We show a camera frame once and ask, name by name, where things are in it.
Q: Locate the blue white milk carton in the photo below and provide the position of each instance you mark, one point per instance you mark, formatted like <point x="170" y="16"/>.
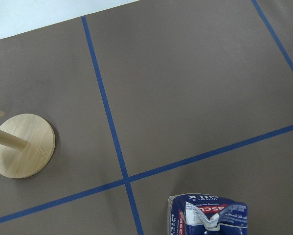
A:
<point x="204" y="214"/>

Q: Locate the wooden cup tree stand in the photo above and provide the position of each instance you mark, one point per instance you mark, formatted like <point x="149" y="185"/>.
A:
<point x="27" y="143"/>

